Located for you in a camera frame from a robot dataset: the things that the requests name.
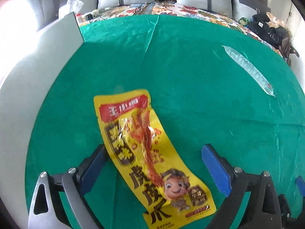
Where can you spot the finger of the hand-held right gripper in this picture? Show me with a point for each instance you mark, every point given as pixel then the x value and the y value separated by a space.
pixel 300 183

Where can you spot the black bag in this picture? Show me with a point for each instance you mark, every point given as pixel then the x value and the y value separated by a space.
pixel 264 28

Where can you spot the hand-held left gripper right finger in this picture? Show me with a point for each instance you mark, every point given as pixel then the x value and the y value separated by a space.
pixel 214 169

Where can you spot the green cloth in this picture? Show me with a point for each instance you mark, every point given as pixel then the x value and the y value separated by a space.
pixel 178 88

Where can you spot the yellow packet with red label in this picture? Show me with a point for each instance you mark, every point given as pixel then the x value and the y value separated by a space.
pixel 143 162

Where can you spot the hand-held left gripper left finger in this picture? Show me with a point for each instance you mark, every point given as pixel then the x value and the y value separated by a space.
pixel 95 162

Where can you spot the small green object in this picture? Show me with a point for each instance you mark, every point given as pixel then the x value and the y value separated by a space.
pixel 243 21

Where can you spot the beige crumpled cloth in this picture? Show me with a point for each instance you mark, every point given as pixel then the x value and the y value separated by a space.
pixel 275 20

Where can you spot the white plastic bag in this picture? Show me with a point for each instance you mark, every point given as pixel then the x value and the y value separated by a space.
pixel 70 8

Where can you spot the brown bag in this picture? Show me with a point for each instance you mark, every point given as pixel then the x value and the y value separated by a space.
pixel 287 47

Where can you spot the long clear packet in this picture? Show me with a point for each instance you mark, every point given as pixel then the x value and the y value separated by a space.
pixel 247 69

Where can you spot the grey curtain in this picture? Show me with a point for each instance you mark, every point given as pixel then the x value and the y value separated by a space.
pixel 40 2

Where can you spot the white board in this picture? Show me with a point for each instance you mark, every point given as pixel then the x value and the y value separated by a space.
pixel 35 76

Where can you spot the small black device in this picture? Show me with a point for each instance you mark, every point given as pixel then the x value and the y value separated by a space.
pixel 89 17

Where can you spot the floral bedsheet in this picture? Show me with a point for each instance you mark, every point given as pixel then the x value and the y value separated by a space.
pixel 190 10

